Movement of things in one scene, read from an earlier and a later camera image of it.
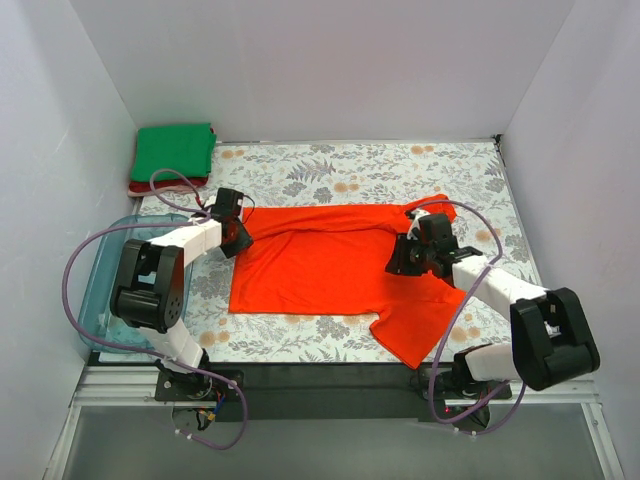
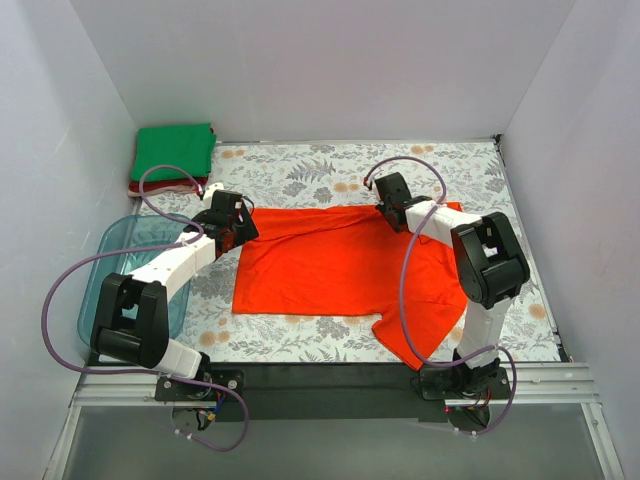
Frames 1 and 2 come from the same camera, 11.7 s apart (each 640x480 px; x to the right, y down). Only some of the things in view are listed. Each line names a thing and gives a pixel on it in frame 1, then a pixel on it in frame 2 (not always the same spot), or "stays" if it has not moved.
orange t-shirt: [334, 260] stays
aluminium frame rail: [136, 387] stays
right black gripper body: [400, 260] to [386, 212]
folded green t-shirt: [187, 148] stays
